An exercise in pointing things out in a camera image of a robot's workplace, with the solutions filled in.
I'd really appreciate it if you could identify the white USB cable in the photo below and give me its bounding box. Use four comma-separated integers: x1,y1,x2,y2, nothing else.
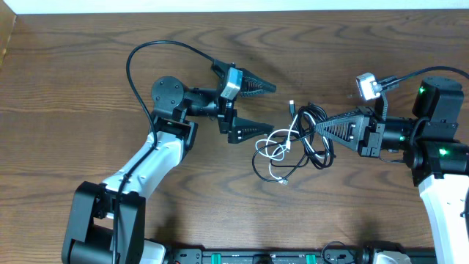
254,111,327,186

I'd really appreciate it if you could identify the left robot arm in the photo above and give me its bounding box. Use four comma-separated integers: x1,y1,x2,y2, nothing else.
62,60,276,263

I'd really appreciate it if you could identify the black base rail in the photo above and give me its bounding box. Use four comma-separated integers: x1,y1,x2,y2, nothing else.
163,241,437,264

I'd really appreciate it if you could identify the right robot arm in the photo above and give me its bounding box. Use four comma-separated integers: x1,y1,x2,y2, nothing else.
314,73,468,263

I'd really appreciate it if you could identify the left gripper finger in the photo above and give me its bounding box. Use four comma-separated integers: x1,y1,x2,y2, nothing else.
240,68,276,97
228,117,274,144

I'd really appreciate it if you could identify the cardboard panel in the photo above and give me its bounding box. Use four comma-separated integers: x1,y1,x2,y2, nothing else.
0,0,17,65

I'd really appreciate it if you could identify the black USB cable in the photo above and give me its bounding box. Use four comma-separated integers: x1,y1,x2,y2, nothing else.
251,100,336,183

